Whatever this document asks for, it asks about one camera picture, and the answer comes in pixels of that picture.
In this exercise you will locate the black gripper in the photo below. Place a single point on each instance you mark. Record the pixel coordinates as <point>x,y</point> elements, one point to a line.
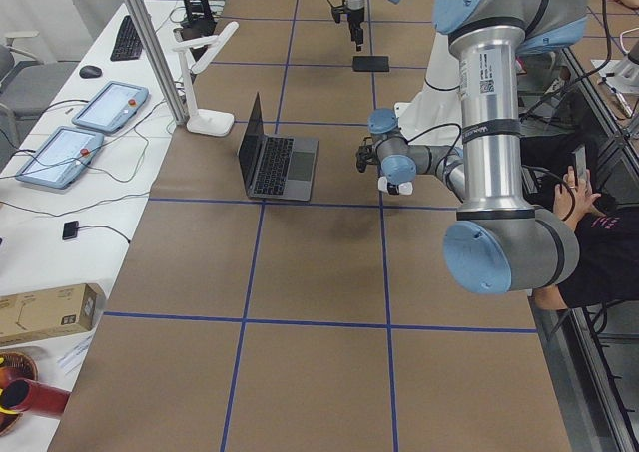
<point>355,21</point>
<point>362,159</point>

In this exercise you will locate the white computer mouse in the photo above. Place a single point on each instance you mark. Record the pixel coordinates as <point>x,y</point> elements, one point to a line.
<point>405,189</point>

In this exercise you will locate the black mouse pad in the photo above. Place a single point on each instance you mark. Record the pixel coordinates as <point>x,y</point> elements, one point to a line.
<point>370,63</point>

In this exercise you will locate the grey laptop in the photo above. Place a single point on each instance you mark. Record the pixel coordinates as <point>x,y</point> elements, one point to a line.
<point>276,167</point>

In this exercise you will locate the black desk mouse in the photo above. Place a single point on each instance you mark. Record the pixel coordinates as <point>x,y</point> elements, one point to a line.
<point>90,72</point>

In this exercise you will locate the person in black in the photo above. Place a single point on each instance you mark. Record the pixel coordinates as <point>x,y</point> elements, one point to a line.
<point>607,269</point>

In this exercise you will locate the black keyboard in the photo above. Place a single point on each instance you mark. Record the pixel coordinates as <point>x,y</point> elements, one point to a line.
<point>127,45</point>

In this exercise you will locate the upper teach pendant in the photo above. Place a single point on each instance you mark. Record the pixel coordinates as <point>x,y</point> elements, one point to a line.
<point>112,107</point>

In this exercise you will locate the teach pendant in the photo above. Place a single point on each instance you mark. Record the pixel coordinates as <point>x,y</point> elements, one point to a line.
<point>62,158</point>
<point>112,107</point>

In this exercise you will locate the lower teach pendant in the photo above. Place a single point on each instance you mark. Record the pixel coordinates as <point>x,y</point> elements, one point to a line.
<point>62,158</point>

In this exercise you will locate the cardboard box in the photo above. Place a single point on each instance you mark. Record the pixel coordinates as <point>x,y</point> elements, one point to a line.
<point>49,313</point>

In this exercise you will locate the red cylinder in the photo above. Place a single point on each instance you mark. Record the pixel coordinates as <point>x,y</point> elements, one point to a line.
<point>28,396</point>

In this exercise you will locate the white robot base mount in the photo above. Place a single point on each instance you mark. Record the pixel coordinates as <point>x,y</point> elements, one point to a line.
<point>432,116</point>

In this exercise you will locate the aluminium frame post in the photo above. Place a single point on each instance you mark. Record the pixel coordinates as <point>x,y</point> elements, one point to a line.
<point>143,24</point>

